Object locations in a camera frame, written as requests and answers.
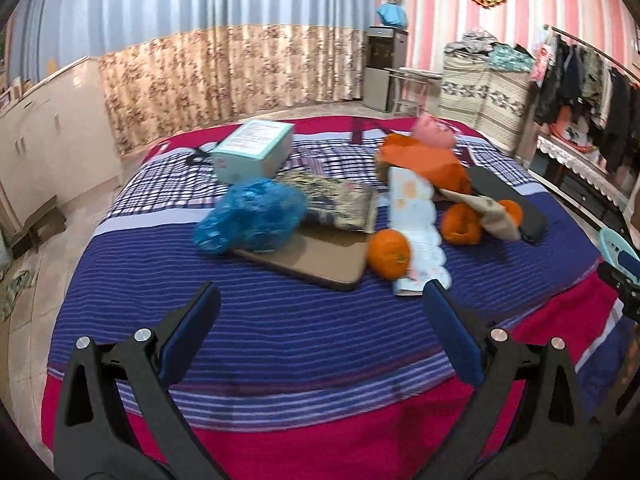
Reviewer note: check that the light blue plastic basket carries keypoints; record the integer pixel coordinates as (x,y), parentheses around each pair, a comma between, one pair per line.
(609,237)

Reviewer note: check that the metal clothes rail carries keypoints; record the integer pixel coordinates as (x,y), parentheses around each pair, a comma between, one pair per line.
(590,45)

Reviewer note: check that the pink hanging bag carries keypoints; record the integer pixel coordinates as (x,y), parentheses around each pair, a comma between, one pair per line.
(542,62)

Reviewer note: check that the orange tangerine peel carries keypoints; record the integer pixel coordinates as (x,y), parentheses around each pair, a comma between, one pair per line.
(513,212)
(460,225)

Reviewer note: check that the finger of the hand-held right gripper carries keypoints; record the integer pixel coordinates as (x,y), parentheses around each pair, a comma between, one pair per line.
(625,285)

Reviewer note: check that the teal folded cloth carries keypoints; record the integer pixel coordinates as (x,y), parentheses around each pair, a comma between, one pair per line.
(510,57)

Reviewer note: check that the small wooden stool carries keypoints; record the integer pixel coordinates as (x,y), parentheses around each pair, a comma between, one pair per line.
(45,220)

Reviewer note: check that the white cabinet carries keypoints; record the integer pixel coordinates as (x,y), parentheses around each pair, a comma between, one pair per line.
(50,125)

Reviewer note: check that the striped bed blanket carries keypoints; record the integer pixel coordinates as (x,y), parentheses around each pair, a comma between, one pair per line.
(300,320)

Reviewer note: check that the row of hanging dark clothes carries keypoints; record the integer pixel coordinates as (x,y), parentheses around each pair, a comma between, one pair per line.
(585,85)

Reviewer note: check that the white lace cloth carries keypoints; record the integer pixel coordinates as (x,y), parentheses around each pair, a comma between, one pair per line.
(580,160)

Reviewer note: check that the teal cardboard box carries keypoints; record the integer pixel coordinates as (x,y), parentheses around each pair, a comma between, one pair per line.
(252,145)

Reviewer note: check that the patterned cloth covered cabinet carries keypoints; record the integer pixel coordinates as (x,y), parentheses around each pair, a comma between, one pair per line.
(480,95)

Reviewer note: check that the blue mesh plastic bag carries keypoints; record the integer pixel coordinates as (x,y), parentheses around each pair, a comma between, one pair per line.
(250,215)

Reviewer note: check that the black flat case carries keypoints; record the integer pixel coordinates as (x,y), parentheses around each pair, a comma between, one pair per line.
(530,220)

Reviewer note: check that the whole tangerine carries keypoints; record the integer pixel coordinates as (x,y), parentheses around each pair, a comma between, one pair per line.
(389,255)

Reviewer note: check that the blue and floral curtain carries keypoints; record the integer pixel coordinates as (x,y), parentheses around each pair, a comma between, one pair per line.
(225,60)

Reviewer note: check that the beige cloth piece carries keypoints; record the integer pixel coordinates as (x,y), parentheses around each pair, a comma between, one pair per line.
(492,215)

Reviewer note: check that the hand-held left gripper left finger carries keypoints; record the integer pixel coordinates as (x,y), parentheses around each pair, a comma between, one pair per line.
(192,332)

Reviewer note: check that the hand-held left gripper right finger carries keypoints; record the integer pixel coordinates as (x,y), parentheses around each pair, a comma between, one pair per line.
(450,332)

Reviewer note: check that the gold black patterned packet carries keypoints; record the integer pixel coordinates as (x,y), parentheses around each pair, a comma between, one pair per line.
(335,200)

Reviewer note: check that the brown flat board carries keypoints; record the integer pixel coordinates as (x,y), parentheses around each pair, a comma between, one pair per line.
(320,260)

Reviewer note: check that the blue cloth bundle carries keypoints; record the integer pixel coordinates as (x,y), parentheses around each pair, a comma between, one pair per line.
(392,15)

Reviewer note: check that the patterned floor mat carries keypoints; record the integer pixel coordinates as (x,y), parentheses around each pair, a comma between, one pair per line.
(15,295)

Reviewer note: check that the orange cloth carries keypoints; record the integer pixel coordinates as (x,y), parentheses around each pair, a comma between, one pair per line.
(425,160)

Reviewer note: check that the grey clothes pile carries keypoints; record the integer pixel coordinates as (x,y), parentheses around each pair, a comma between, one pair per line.
(470,42)

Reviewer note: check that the low dark cabinet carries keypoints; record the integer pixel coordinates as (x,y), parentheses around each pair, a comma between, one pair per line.
(565,185)

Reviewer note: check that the water dispenser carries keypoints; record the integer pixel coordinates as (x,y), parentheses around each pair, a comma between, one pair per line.
(380,60)

